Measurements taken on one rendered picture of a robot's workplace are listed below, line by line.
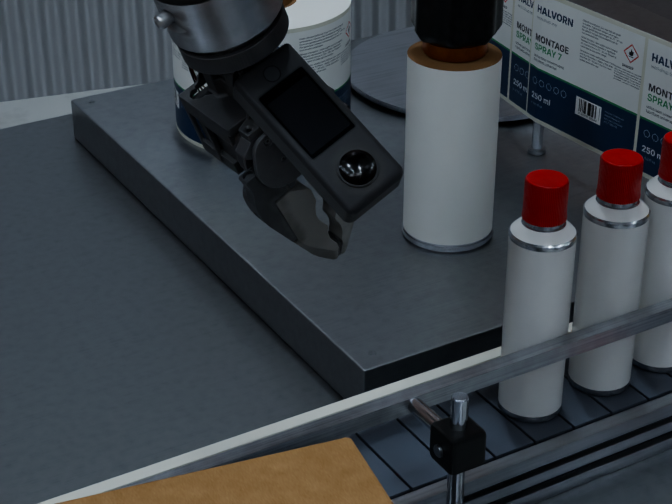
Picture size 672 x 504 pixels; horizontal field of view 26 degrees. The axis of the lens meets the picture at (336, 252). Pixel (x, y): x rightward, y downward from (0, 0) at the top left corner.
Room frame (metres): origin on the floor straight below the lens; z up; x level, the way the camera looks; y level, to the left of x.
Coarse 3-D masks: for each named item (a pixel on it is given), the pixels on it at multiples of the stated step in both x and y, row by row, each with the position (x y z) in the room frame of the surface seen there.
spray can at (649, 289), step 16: (656, 176) 1.05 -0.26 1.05; (656, 192) 1.03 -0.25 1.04; (656, 208) 1.02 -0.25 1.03; (656, 224) 1.02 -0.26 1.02; (656, 240) 1.02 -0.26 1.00; (656, 256) 1.02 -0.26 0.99; (656, 272) 1.02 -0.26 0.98; (656, 288) 1.02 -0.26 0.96; (640, 304) 1.03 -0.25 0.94; (640, 336) 1.02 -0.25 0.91; (656, 336) 1.02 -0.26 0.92; (640, 352) 1.02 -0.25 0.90; (656, 352) 1.02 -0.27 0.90; (656, 368) 1.02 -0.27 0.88
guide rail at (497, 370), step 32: (608, 320) 0.97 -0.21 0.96; (640, 320) 0.97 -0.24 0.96; (544, 352) 0.92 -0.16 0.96; (576, 352) 0.94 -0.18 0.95; (448, 384) 0.88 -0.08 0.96; (480, 384) 0.89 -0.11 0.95; (352, 416) 0.84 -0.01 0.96; (384, 416) 0.85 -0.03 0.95; (256, 448) 0.80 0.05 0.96; (288, 448) 0.81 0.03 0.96
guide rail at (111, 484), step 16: (496, 352) 0.99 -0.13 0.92; (448, 368) 0.97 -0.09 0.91; (464, 368) 0.97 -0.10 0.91; (400, 384) 0.95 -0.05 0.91; (416, 384) 0.95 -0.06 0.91; (352, 400) 0.93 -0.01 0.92; (368, 400) 0.93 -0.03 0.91; (304, 416) 0.91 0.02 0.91; (320, 416) 0.91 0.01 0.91; (256, 432) 0.88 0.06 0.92; (272, 432) 0.88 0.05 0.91; (208, 448) 0.86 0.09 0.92; (224, 448) 0.86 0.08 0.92; (160, 464) 0.85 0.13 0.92; (176, 464) 0.85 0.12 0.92; (112, 480) 0.83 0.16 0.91; (128, 480) 0.83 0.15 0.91; (64, 496) 0.81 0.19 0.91; (80, 496) 0.81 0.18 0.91
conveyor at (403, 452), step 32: (640, 384) 1.00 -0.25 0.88; (448, 416) 0.96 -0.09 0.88; (480, 416) 0.95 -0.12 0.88; (576, 416) 0.95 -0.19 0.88; (608, 416) 0.96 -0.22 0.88; (384, 448) 0.91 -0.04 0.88; (416, 448) 0.91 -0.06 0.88; (512, 448) 0.91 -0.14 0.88; (384, 480) 0.87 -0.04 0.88; (416, 480) 0.87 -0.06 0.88
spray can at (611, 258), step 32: (608, 160) 1.00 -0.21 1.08; (640, 160) 1.00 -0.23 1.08; (608, 192) 0.99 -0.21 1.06; (640, 192) 1.00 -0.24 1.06; (608, 224) 0.98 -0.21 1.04; (640, 224) 0.99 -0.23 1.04; (608, 256) 0.98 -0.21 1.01; (640, 256) 0.99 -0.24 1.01; (576, 288) 1.01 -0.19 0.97; (608, 288) 0.98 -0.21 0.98; (640, 288) 1.00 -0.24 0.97; (576, 320) 1.00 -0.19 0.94; (608, 352) 0.98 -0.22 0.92; (576, 384) 0.99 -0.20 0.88; (608, 384) 0.98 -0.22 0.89
